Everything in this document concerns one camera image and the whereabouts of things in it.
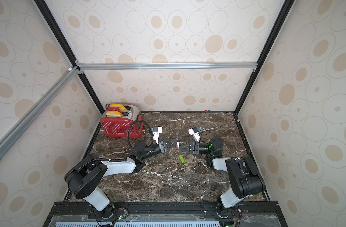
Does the toast slice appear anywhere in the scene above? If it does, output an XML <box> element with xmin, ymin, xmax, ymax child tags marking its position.
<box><xmin>107</xmin><ymin>104</ymin><xmax>127</xmax><ymax>112</ymax></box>
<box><xmin>106</xmin><ymin>110</ymin><xmax>123</xmax><ymax>118</ymax></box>

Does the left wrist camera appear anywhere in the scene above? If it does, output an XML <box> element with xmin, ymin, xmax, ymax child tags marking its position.
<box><xmin>151</xmin><ymin>126</ymin><xmax>163</xmax><ymax>144</ymax></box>

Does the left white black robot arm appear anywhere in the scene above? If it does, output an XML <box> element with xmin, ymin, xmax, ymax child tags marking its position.
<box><xmin>64</xmin><ymin>119</ymin><xmax>178</xmax><ymax>219</ymax></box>

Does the green usb drive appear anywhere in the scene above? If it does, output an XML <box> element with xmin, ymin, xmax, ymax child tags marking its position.
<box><xmin>179</xmin><ymin>155</ymin><xmax>185</xmax><ymax>164</ymax></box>

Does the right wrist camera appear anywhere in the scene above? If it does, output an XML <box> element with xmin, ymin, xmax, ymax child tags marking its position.
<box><xmin>189</xmin><ymin>128</ymin><xmax>201</xmax><ymax>142</ymax></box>

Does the front toast slice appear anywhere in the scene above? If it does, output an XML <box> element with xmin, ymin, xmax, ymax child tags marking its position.
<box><xmin>106</xmin><ymin>110</ymin><xmax>123</xmax><ymax>118</ymax></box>

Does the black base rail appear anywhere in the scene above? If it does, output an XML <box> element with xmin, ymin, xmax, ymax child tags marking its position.
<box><xmin>44</xmin><ymin>201</ymin><xmax>287</xmax><ymax>227</ymax></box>

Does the left diagonal aluminium bar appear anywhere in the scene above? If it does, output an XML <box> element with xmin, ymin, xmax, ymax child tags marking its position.
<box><xmin>0</xmin><ymin>66</ymin><xmax>79</xmax><ymax>160</ymax></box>

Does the horizontal aluminium bar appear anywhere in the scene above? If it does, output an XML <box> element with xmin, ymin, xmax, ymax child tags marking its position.
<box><xmin>78</xmin><ymin>62</ymin><xmax>258</xmax><ymax>71</ymax></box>

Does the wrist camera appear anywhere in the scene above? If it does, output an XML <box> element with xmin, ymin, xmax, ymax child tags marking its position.
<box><xmin>189</xmin><ymin>128</ymin><xmax>201</xmax><ymax>142</ymax></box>
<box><xmin>151</xmin><ymin>126</ymin><xmax>163</xmax><ymax>144</ymax></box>

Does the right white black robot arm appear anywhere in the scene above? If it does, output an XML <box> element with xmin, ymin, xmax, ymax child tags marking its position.
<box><xmin>178</xmin><ymin>137</ymin><xmax>265</xmax><ymax>218</ymax></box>

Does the back toast slice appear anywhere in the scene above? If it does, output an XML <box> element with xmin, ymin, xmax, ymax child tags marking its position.
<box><xmin>107</xmin><ymin>104</ymin><xmax>127</xmax><ymax>112</ymax></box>

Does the red toaster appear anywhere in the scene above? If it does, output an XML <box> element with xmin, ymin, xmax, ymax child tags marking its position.
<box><xmin>100</xmin><ymin>104</ymin><xmax>142</xmax><ymax>138</ymax></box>

